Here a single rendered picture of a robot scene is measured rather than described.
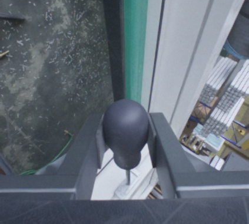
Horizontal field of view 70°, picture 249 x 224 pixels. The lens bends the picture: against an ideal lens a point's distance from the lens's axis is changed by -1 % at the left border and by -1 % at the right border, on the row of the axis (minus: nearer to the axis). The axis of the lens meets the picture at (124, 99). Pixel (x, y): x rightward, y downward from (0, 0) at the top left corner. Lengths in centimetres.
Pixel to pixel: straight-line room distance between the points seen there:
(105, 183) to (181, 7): 26
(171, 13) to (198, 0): 3
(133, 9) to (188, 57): 8
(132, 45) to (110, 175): 21
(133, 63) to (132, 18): 6
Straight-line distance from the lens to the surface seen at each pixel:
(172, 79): 26
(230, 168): 44
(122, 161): 17
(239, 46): 94
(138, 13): 19
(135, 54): 21
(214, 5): 19
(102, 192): 31
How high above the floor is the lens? 97
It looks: 25 degrees down
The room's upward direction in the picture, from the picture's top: 124 degrees clockwise
